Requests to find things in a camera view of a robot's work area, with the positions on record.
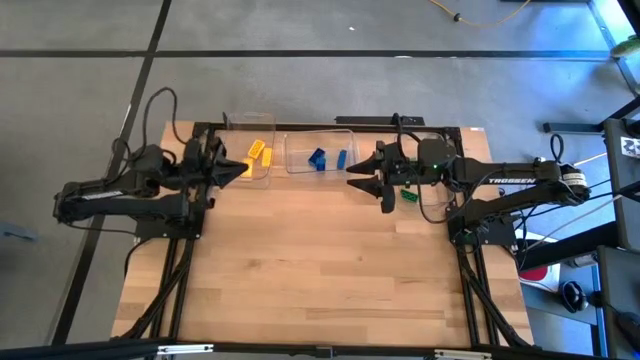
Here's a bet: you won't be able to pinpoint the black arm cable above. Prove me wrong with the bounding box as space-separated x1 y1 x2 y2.
396 113 454 225
110 86 187 169

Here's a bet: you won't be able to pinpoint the red round object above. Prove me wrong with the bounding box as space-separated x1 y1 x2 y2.
518 266 550 283

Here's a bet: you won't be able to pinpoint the black aluminium table frame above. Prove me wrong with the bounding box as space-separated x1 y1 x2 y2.
112 121 535 351

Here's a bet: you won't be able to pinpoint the yellow floor cable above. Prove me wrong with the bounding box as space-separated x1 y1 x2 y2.
428 0 532 30

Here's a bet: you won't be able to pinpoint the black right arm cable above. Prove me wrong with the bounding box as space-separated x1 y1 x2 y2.
396 113 454 225

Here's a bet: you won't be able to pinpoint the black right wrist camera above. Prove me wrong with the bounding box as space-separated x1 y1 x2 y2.
387 142 409 166

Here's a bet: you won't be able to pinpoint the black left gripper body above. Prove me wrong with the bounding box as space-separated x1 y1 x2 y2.
182 149 217 195

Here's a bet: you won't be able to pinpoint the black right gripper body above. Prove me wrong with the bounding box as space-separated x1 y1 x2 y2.
380 144 420 187

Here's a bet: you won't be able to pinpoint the clear plastic bin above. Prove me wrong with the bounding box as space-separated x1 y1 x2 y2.
222 111 278 190
392 130 451 214
283 128 361 176

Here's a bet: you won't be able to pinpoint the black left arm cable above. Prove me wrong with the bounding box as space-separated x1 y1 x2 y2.
110 86 187 169

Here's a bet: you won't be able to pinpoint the black headphones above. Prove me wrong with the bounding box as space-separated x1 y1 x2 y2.
558 279 590 315

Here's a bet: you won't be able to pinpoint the black desk with marker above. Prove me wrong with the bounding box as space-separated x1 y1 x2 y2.
602 117 640 252

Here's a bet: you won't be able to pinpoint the black frame beam with brackets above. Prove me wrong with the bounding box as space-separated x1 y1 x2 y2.
0 338 640 360

